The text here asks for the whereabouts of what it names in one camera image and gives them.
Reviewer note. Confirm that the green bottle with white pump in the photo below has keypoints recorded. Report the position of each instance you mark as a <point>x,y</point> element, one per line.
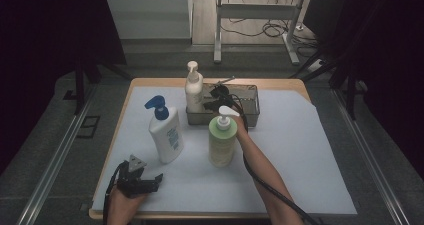
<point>221,145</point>

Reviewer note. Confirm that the dark curtain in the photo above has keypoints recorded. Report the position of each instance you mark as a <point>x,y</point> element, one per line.
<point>396,68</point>
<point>40,51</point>

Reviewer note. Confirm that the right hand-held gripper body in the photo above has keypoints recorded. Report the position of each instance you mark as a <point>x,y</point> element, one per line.
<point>233,100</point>

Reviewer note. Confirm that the person's right hand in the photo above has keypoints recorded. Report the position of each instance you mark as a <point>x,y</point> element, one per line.
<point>241,125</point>

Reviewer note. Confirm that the aluminium floor rail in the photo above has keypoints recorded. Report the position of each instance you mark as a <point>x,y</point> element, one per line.
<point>370,165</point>
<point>56,161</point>

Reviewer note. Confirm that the white bottle with blue pump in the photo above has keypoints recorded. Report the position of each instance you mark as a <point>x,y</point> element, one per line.
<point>166,135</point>

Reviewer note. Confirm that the cream pump bottle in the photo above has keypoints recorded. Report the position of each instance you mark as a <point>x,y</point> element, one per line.
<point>194,91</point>

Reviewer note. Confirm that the white metal desk frame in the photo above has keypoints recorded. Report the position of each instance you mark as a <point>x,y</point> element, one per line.
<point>256,11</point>

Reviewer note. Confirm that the white power strip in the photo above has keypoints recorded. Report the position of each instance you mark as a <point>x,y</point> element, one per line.
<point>316,65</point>

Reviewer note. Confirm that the person's left hand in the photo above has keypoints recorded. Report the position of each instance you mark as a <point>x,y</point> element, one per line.
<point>121,208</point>

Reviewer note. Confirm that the grey metal tray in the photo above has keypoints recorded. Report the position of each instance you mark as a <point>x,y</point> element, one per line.
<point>250,118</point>

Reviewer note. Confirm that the black metal stand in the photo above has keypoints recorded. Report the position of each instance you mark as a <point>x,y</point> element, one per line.
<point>79,85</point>
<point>350,95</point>

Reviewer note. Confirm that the white cabinet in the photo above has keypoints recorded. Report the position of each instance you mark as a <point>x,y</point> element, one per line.
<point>146,15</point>

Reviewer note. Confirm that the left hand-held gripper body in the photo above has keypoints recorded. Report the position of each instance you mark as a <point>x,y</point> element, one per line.
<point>133,181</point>

